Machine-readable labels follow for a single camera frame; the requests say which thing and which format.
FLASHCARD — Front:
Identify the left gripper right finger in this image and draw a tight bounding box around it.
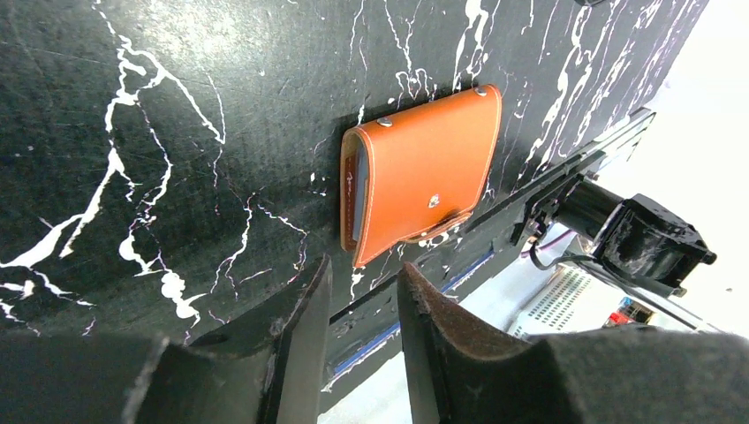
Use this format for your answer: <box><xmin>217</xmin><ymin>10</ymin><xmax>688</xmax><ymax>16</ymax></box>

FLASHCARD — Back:
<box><xmin>397</xmin><ymin>263</ymin><xmax>748</xmax><ymax>423</ymax></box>

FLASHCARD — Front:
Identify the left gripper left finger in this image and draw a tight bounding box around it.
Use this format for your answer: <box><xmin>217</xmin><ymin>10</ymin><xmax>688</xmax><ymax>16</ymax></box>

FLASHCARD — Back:
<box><xmin>1</xmin><ymin>255</ymin><xmax>332</xmax><ymax>423</ymax></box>

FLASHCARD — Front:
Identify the brown leather card holder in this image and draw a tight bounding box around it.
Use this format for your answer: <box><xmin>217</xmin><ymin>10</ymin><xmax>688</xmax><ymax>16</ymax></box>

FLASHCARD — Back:
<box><xmin>340</xmin><ymin>84</ymin><xmax>502</xmax><ymax>268</ymax></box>

